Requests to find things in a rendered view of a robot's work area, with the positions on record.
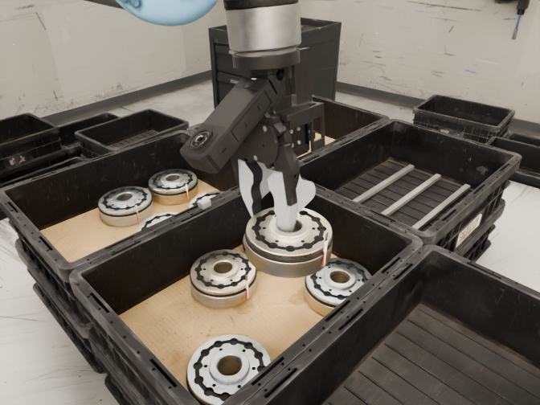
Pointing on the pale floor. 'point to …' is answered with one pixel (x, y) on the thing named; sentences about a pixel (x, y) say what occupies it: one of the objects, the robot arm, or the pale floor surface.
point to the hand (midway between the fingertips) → (267, 224)
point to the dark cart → (321, 47)
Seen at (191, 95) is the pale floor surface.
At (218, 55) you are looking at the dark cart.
